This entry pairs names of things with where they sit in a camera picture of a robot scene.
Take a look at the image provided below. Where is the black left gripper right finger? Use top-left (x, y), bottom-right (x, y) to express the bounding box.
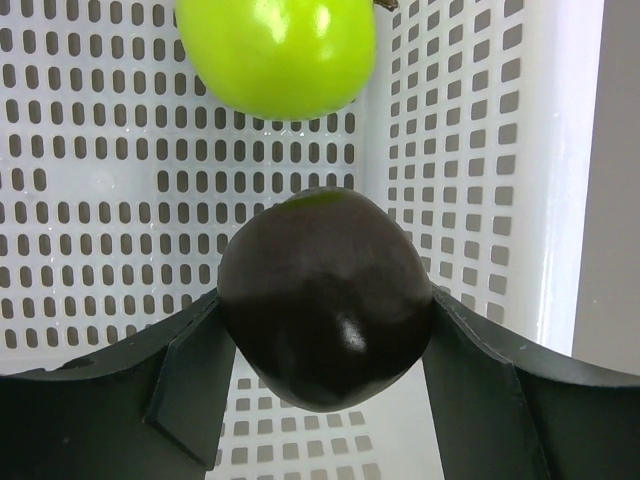
top-left (422, 288), bottom-right (639, 479)

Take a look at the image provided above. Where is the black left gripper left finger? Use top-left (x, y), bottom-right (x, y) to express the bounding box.
top-left (1, 292), bottom-right (235, 479)

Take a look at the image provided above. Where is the dark purple plum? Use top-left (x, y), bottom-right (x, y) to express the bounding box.
top-left (217, 187), bottom-right (435, 413)

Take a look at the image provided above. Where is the green apple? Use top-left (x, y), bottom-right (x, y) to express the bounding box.
top-left (174, 0), bottom-right (376, 121)

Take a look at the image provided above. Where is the white perforated plastic basket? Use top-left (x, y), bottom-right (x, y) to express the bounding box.
top-left (1, 1), bottom-right (605, 479)

